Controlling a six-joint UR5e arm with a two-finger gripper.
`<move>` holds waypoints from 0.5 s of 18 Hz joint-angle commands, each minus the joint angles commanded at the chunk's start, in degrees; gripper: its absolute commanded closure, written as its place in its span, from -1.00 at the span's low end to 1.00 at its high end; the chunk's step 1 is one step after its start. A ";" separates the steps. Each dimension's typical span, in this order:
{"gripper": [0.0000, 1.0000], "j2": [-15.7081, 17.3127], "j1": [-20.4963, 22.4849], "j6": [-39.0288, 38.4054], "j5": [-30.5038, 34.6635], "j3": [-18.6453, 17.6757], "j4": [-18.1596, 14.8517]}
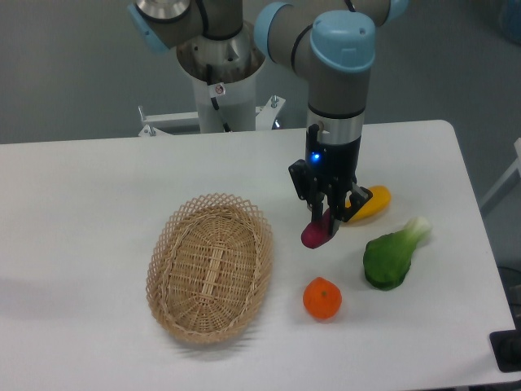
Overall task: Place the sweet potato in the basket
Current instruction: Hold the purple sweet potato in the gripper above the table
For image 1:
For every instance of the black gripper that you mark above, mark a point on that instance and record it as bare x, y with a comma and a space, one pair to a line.
331, 168

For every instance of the green bok choy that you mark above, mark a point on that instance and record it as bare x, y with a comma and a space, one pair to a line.
388, 258

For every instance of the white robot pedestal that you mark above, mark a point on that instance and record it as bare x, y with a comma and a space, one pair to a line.
223, 76

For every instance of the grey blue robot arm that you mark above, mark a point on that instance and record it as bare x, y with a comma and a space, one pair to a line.
329, 44

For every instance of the purple sweet potato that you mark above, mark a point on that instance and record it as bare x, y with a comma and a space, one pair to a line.
319, 232

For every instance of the black device at table edge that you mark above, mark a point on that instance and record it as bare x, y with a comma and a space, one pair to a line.
506, 349

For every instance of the white frame at right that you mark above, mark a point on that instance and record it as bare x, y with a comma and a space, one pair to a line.
506, 183

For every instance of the orange tangerine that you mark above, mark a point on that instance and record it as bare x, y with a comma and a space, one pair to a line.
322, 299

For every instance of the oval wicker basket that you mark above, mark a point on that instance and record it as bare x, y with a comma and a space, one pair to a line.
210, 269

